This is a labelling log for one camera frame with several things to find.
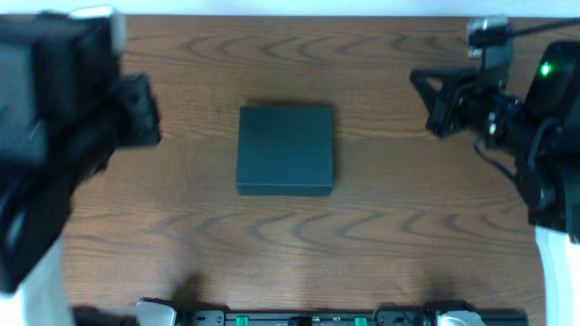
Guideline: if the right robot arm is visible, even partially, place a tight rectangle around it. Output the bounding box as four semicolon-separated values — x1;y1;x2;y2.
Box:
410;41;579;325

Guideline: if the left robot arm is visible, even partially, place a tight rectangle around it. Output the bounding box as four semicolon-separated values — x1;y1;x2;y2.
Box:
1;5;161;325

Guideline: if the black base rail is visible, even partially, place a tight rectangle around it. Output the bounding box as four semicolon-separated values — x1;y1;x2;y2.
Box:
72;298;529;326

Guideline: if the dark green box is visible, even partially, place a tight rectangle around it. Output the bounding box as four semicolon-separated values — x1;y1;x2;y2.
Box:
236;106;334;197

